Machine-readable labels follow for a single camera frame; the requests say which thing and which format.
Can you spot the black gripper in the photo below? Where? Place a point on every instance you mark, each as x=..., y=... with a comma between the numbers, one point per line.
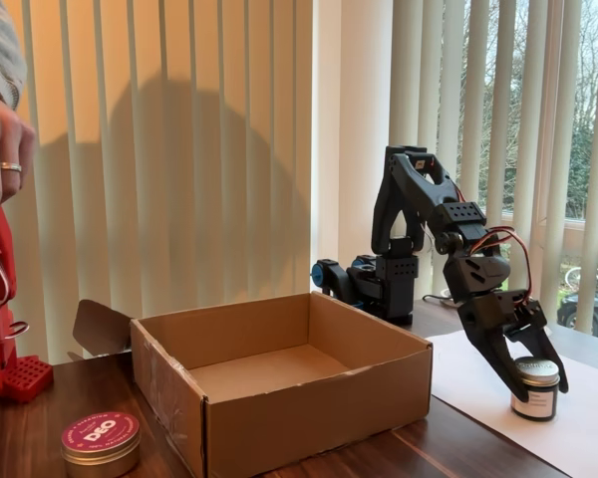
x=484, y=313

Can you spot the dark jar with silver lid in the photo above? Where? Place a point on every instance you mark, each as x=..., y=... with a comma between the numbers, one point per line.
x=533, y=404

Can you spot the red leader robot arm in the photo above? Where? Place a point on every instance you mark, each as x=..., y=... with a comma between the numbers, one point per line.
x=2, y=259

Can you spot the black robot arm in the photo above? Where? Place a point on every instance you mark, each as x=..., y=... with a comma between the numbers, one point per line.
x=408, y=184

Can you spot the open cardboard box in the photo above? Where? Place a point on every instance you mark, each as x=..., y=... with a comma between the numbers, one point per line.
x=304, y=423

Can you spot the person's hand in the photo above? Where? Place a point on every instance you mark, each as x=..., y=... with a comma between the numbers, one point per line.
x=0, y=144

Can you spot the black parked car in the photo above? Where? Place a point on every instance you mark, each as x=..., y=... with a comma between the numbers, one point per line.
x=568, y=309

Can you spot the white paper sheet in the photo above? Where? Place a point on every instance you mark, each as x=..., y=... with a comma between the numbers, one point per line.
x=588, y=423

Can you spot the parked bicycle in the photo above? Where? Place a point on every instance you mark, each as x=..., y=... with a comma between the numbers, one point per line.
x=570, y=275

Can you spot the black clamp with blue knob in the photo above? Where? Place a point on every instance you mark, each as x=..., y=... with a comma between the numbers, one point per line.
x=336, y=279

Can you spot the white vertical blinds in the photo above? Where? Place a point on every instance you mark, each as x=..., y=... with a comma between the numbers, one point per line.
x=533, y=99
x=179, y=149

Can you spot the round tin with red lid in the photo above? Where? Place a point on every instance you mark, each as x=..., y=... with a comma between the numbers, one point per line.
x=99, y=433

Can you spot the red perforated block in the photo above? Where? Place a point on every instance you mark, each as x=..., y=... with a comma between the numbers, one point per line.
x=30, y=378

